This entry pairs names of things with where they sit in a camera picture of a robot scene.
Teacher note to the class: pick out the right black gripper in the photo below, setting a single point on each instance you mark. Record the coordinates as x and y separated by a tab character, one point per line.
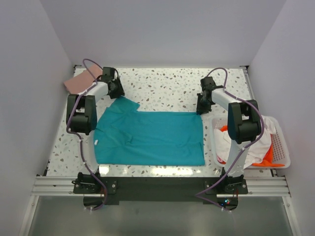
200	109

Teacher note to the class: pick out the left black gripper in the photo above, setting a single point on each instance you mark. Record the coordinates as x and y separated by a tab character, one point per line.
120	91

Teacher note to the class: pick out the teal t shirt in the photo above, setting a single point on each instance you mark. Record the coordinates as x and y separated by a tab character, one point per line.
126	136

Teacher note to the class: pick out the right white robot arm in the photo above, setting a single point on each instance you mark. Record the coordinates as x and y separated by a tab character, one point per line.
244	122

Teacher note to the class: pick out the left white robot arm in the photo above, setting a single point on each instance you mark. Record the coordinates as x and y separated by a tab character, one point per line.
81	115

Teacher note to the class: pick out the folded pink t shirt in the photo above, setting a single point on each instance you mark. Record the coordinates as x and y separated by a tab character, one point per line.
79	83

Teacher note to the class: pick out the white t shirt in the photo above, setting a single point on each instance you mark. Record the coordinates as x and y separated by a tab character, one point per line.
261	142

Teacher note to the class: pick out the orange t shirt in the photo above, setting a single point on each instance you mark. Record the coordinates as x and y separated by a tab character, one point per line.
267	157

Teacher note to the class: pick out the white plastic basket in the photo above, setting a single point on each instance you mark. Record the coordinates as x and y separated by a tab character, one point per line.
269	152

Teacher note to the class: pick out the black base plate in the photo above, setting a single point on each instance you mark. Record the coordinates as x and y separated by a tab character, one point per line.
228	202

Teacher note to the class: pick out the aluminium front rail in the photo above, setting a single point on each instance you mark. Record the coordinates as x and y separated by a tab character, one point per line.
86	185

